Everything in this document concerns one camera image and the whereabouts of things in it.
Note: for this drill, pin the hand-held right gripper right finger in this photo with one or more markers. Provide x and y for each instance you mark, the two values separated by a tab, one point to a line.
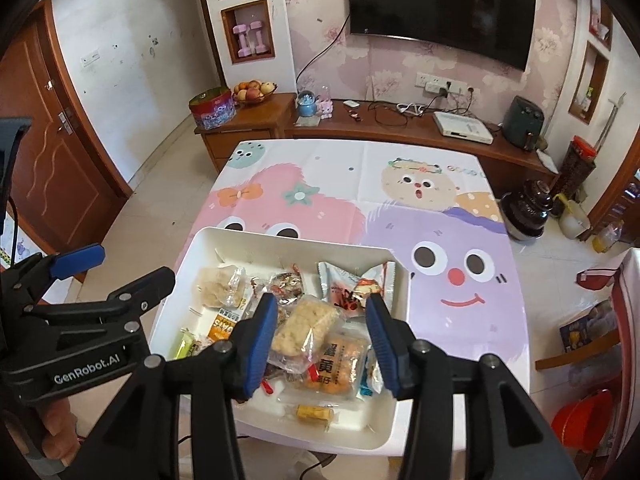
382	350

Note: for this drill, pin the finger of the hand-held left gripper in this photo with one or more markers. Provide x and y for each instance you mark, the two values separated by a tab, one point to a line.
150	285
75	260

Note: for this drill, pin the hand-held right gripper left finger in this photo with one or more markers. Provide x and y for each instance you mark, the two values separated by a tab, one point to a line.
260	345

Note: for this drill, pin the clear rice cracker pack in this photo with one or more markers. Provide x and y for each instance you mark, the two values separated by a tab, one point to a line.
302	327

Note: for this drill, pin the pile of assorted snack packets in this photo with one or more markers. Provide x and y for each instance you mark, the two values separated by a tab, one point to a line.
220	285

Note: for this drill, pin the silver red-print snack bag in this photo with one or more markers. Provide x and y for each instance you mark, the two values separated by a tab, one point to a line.
340	285

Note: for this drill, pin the small yellow pastry packet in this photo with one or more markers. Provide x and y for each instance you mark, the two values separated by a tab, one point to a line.
315	414

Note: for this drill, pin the white plastic tray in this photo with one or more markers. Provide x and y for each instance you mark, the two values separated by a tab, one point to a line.
230	245

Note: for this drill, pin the person's left hand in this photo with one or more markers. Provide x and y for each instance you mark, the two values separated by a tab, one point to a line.
55	425

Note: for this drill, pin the brown wooden door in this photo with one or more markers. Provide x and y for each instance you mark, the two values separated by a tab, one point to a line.
60	170

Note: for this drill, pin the cartoon printed tablecloth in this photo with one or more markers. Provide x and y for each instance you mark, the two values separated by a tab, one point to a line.
350	185

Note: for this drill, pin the round red tin box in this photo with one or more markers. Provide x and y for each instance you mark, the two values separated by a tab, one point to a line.
212	112

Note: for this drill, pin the blue printed box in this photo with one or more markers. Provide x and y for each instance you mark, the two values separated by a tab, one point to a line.
580	327

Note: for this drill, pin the red plastic bucket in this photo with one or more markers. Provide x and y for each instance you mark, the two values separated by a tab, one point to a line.
582	420

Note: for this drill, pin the bowl of fruit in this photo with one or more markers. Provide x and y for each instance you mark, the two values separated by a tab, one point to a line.
252	92

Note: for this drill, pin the wooden television cabinet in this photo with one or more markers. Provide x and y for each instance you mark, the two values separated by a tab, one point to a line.
400	127

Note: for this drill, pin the red pouch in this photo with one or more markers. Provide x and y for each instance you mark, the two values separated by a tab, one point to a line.
597	278

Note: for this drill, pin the white set-top box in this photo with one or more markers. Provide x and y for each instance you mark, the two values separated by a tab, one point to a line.
462	127

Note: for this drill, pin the blue snow globe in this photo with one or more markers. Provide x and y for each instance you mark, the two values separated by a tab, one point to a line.
306	106

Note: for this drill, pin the pink toy figure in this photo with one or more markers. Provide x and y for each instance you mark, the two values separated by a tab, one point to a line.
325	109

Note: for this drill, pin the white covered appliance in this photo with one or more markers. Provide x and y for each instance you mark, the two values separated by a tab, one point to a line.
630	335

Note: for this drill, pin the small white device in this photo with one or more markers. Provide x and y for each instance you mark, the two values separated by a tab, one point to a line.
351	104

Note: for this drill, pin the sheet of paper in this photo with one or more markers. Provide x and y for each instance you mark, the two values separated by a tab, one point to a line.
545	160

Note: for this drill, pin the yellow oil bottle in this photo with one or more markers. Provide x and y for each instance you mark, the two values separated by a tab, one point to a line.
607	240

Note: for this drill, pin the pink dumbbell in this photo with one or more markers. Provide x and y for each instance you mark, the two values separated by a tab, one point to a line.
245	40
259	36

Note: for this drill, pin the brown basket with red lid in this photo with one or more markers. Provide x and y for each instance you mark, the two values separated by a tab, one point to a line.
575	165

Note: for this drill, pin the dark green air fryer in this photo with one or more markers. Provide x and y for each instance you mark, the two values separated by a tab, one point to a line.
522	122

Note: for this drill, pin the white mop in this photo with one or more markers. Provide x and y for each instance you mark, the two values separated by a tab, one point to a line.
612	120

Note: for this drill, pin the black curved television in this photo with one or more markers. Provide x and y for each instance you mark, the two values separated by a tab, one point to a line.
440	5

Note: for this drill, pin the white light switch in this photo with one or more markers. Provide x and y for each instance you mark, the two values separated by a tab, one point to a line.
90	57

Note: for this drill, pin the white wall sockets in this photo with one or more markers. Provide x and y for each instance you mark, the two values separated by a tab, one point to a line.
425	80

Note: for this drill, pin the white wall niche shelf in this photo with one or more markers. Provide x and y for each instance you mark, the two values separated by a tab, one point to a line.
280	35
575	60

